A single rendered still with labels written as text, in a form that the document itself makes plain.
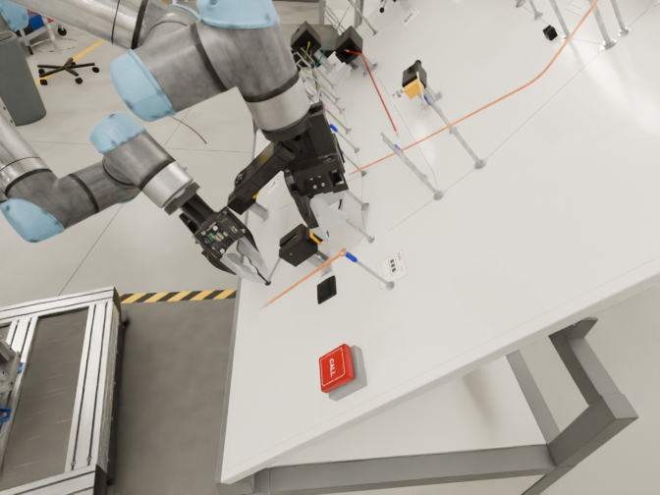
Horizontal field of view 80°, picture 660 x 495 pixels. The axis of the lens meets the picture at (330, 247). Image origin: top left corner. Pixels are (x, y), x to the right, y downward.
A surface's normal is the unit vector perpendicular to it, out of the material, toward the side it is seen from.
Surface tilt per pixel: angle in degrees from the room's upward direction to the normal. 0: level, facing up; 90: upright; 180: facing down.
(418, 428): 0
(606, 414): 90
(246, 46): 87
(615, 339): 0
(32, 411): 0
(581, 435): 90
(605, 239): 45
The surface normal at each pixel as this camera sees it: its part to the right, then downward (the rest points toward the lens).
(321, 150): 0.05, 0.71
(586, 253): -0.68, -0.49
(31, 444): 0.04, -0.73
